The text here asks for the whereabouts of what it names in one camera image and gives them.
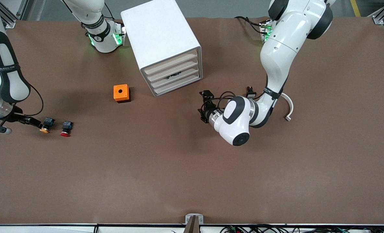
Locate white plastic drawer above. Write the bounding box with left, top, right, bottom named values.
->
left=149, top=63, right=202, bottom=90
left=152, top=71, right=203, bottom=97
left=146, top=55, right=201, bottom=83
left=142, top=47, right=200, bottom=76

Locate yellow push button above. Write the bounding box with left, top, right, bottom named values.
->
left=39, top=117, right=55, bottom=134

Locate red push button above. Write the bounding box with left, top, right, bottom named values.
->
left=60, top=120, right=74, bottom=137

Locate white drawer cabinet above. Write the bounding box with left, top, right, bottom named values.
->
left=121, top=0, right=203, bottom=97

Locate brown table mat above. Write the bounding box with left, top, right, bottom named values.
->
left=0, top=16, right=384, bottom=225

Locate white curved plastic clamp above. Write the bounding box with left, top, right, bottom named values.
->
left=281, top=93, right=294, bottom=122

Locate orange box with hole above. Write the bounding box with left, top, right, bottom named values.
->
left=113, top=84, right=131, bottom=103

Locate metal base connector box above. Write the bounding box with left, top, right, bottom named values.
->
left=259, top=20, right=273, bottom=42
left=114, top=22, right=127, bottom=46

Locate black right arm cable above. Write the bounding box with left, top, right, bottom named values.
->
left=23, top=85, right=44, bottom=117

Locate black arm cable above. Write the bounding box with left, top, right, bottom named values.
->
left=23, top=85, right=44, bottom=117
left=216, top=91, right=241, bottom=109

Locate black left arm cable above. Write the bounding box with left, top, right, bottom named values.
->
left=216, top=91, right=241, bottom=109

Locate black base cable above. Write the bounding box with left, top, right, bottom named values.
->
left=104, top=3, right=115, bottom=20
left=234, top=16, right=264, bottom=34

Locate grey metal bracket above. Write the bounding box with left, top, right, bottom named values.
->
left=185, top=214, right=204, bottom=225

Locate brown post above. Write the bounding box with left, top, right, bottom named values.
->
left=183, top=216, right=200, bottom=233

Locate tangled cable bundle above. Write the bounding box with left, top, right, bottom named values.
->
left=220, top=225, right=384, bottom=233

